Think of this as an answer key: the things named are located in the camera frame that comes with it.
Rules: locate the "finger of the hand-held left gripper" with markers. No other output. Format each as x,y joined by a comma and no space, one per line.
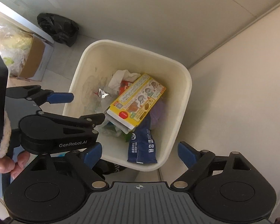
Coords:
60,98
93,120

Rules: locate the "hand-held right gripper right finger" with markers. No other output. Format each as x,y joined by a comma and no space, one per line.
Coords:
187,155

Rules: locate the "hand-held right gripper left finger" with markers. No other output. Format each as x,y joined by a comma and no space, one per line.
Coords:
92,155

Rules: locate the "silver foil wrapper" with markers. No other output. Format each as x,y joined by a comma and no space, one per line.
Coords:
103,93

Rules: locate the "green packet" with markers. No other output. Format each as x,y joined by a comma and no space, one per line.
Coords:
128,137

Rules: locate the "dark blue packet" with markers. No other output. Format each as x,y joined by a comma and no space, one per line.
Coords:
142,147

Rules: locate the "yellow printed carton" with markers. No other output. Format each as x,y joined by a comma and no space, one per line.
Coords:
135,100

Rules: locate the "lilac plastic bag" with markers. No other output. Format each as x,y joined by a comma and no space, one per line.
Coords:
157,114

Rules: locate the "white tissue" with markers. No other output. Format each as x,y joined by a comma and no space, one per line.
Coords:
121,77

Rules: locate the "cream plastic trash bin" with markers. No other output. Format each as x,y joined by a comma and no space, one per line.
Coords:
102,58

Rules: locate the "person's left forearm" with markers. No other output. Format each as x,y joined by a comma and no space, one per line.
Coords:
4,140

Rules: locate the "person's left hand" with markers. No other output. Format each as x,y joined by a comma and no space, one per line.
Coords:
0,164

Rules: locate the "cardboard box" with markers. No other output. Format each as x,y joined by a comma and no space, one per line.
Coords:
35,58

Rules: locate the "black plastic bag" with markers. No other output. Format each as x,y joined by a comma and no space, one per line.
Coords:
58,28

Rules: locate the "clear plastic bags with greens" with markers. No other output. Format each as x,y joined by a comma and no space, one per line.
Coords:
11,42

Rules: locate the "grey metal door frame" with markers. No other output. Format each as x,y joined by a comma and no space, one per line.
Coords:
25,21

